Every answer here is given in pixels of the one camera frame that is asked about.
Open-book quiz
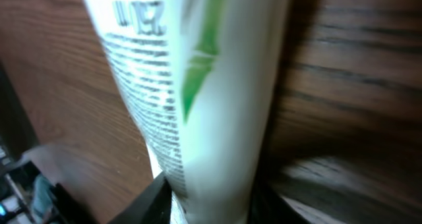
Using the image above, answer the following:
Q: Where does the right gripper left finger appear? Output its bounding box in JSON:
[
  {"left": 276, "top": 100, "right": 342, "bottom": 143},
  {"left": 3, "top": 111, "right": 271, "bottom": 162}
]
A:
[{"left": 108, "top": 173, "right": 172, "bottom": 224}]

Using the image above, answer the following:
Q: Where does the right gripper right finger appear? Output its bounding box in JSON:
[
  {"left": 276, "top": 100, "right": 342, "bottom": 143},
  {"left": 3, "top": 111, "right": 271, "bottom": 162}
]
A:
[{"left": 247, "top": 181, "right": 309, "bottom": 224}]

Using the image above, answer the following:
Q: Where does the white cosmetic tube gold cap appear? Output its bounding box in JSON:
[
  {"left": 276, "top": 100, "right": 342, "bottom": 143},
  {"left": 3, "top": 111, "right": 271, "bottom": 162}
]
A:
[{"left": 84, "top": 0, "right": 289, "bottom": 223}]

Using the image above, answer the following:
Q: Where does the grey plastic shopping basket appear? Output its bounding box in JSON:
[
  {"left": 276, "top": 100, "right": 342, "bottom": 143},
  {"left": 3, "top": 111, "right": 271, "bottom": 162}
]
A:
[{"left": 1, "top": 63, "right": 40, "bottom": 160}]

